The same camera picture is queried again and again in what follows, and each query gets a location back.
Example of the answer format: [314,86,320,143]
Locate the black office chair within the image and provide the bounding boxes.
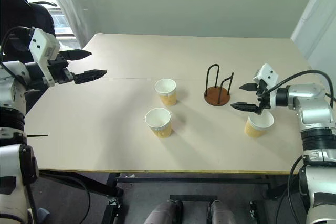
[0,0,57,63]

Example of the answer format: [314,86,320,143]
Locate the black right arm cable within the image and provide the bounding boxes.
[258,70,336,109]

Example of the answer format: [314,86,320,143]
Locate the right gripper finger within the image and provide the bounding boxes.
[238,82,259,92]
[230,101,259,113]

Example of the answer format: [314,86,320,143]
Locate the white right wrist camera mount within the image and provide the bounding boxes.
[253,63,279,87]

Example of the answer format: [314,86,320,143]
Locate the black shoulder cable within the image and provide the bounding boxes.
[287,154,311,213]

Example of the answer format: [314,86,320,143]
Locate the white curtain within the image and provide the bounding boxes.
[43,0,96,49]

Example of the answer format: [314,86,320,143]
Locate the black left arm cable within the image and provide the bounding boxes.
[0,26,36,57]

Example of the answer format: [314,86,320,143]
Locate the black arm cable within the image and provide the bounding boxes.
[0,26,36,57]
[258,70,336,109]

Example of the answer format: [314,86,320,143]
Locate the black floor plate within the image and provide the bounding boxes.
[169,195,218,201]

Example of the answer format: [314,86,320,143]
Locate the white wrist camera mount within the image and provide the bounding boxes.
[28,28,61,87]
[253,63,279,87]

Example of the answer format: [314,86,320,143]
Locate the black wire cup holder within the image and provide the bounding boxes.
[204,63,235,107]

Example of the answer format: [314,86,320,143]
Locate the tan ribbed paper cup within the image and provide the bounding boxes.
[154,78,177,107]
[145,107,173,138]
[244,110,275,138]

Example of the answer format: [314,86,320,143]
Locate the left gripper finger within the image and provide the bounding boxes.
[73,69,108,85]
[60,49,93,62]

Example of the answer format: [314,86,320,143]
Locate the black metal table frame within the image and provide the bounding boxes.
[39,170,289,224]

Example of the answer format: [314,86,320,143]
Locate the grey rounded robot leg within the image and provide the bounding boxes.
[207,199,238,224]
[143,199,184,224]

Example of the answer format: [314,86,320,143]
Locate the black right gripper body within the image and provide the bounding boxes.
[254,80,272,116]

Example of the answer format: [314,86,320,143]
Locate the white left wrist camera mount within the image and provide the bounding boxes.
[28,28,61,87]

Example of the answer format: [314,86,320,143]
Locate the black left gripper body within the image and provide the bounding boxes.
[48,53,76,86]

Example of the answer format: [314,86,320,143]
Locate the small blue object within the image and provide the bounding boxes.
[36,207,50,218]

